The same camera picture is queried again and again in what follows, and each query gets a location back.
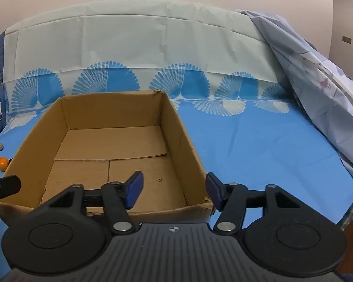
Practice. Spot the brown cardboard box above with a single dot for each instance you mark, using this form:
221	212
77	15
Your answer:
106	141

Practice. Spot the wall switch plate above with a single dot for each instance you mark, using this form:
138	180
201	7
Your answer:
346	39

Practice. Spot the small orange with stem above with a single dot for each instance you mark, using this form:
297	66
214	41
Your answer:
3	162

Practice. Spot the blue fan-print bed sheet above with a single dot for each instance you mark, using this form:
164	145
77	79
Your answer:
253	141

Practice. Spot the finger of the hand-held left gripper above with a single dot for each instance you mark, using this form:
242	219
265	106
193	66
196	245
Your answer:
6	186

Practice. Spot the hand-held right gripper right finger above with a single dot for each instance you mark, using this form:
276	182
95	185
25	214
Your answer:
213	188

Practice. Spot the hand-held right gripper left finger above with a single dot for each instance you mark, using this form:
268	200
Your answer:
135	188

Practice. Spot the pale blue printed blanket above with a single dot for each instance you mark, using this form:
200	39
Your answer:
311	88

